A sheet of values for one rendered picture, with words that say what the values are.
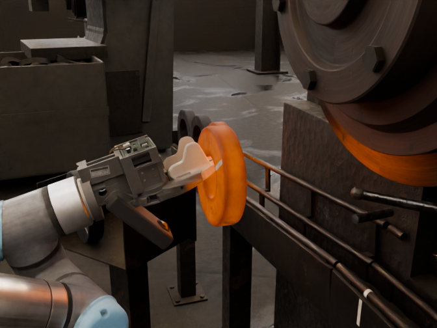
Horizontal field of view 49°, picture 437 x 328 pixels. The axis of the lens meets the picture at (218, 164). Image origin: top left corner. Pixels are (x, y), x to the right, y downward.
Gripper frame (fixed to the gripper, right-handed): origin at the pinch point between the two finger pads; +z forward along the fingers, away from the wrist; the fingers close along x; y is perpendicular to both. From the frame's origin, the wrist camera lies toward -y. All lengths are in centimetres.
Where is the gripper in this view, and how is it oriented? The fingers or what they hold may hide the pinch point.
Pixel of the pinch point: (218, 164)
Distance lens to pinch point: 74.2
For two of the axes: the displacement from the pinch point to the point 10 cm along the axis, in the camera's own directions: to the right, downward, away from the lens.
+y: -2.5, -8.9, -3.7
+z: 9.2, -3.4, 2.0
